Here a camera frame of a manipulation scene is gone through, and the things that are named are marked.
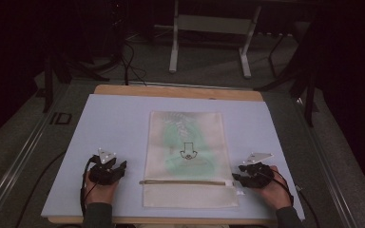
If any wooden table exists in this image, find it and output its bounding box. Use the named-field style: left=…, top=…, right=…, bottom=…
left=47, top=84, right=279, bottom=226

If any person's right hand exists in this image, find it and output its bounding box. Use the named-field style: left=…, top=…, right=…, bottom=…
left=254, top=165, right=293, bottom=211

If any beige zipper pouch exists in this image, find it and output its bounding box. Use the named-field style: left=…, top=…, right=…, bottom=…
left=142, top=110, right=240, bottom=209

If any person's left hand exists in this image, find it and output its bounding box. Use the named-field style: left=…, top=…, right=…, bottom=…
left=84, top=172, right=120, bottom=206

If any black tripod stand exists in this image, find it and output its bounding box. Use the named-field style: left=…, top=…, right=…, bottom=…
left=88, top=0, right=148, bottom=87

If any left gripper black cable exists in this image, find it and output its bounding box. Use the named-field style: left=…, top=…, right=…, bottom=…
left=14, top=151, right=100, bottom=228

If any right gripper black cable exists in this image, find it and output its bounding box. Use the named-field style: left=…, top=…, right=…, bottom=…
left=259, top=169, right=321, bottom=228

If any black metal stand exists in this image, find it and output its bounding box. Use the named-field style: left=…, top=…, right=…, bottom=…
left=253, top=18, right=318, bottom=128

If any white metal stand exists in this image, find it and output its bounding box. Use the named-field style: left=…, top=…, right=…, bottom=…
left=168, top=0, right=262, bottom=80

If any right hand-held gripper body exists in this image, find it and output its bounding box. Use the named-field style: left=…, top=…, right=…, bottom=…
left=238, top=152, right=276, bottom=189

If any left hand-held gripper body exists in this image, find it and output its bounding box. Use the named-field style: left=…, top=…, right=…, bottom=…
left=88, top=147, right=122, bottom=186

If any light blue table mat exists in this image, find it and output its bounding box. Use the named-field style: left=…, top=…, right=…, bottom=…
left=40, top=93, right=306, bottom=221

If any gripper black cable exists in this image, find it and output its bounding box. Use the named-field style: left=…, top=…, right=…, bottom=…
left=14, top=151, right=100, bottom=228
left=259, top=169, right=321, bottom=228

